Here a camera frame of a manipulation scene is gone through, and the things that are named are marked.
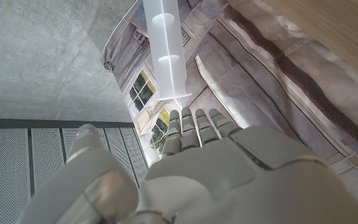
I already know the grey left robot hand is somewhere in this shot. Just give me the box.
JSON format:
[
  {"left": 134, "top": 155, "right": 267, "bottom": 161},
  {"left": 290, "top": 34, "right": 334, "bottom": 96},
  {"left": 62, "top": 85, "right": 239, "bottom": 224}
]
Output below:
[{"left": 17, "top": 107, "right": 358, "bottom": 224}]

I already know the clear plastic syringe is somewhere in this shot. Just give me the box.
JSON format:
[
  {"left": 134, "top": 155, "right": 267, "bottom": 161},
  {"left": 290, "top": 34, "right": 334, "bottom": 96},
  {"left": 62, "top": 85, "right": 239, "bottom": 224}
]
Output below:
[{"left": 142, "top": 0, "right": 193, "bottom": 108}]

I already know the printed sofa room backdrop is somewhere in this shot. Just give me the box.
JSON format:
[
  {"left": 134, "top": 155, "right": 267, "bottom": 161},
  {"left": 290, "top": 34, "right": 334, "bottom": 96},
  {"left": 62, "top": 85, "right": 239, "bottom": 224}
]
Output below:
[{"left": 102, "top": 0, "right": 358, "bottom": 215}]

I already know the grey perforated panel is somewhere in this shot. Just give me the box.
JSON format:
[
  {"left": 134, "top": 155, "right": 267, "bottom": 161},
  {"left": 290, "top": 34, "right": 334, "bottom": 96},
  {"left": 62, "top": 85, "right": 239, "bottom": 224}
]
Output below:
[{"left": 0, "top": 118, "right": 150, "bottom": 224}]

